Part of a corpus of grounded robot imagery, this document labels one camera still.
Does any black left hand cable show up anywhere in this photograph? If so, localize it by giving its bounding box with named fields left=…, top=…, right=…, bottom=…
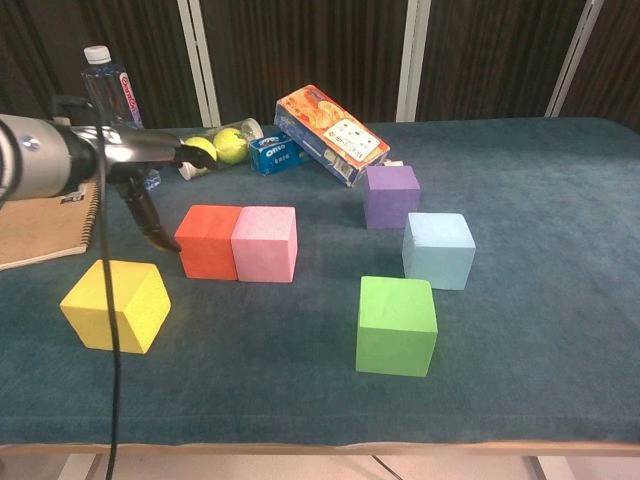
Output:
left=92, top=107, right=124, bottom=480

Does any brown spiral notebook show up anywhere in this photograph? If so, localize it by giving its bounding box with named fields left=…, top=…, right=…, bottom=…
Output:
left=0, top=179, right=101, bottom=272

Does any clear plastic water bottle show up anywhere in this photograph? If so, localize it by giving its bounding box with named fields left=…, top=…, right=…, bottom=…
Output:
left=81, top=44, right=162, bottom=194

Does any yellow-green tennis ball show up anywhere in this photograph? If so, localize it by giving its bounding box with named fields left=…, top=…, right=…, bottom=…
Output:
left=182, top=137, right=219, bottom=171
left=213, top=127, right=250, bottom=164

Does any orange cracker box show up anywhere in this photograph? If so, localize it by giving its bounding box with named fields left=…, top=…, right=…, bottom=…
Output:
left=273, top=84, right=391, bottom=188

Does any light blue foam cube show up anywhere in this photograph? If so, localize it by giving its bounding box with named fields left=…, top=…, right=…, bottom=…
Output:
left=402, top=212, right=477, bottom=291

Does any green foam cube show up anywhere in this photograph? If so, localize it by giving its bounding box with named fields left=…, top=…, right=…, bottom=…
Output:
left=355, top=275, right=439, bottom=379

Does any pink foam cube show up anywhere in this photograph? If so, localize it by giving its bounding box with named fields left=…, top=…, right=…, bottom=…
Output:
left=230, top=205, right=299, bottom=285

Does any clear tennis ball tube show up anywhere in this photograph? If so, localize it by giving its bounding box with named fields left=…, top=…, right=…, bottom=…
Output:
left=177, top=117, right=265, bottom=180

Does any white metal frame post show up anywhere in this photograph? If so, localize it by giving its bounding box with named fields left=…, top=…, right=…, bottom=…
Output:
left=177, top=0, right=221, bottom=129
left=397, top=0, right=434, bottom=123
left=544, top=0, right=606, bottom=119

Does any dark blue tablecloth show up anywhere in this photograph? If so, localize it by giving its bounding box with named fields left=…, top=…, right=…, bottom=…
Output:
left=0, top=117, right=640, bottom=446

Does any purple foam cube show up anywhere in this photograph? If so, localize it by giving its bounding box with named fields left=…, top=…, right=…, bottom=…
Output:
left=363, top=165, right=422, bottom=231

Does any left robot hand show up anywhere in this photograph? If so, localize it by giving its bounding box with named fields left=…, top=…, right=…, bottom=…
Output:
left=69, top=124, right=220, bottom=254

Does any yellow foam cube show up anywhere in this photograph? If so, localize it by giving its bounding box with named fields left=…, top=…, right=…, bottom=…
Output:
left=59, top=259, right=172, bottom=355

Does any orange foam cube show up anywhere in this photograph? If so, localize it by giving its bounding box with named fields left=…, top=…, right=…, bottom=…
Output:
left=174, top=204, right=244, bottom=281

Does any blue Oreo box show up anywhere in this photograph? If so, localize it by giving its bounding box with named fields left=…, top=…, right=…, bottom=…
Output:
left=248, top=130, right=314, bottom=175

